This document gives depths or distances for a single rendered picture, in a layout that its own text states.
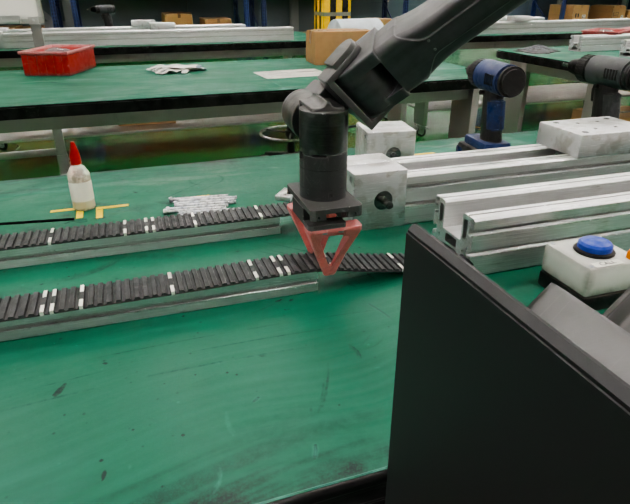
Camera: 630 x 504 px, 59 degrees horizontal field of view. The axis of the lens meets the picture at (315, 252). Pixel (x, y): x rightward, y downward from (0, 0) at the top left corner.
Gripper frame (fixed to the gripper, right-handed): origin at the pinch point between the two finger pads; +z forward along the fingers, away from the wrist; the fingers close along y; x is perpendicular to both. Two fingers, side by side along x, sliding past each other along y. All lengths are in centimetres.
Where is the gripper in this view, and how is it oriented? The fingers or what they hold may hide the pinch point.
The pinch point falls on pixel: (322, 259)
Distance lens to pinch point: 71.7
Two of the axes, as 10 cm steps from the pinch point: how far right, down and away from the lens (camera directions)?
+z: 0.0, 9.0, 4.4
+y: -3.2, -4.2, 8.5
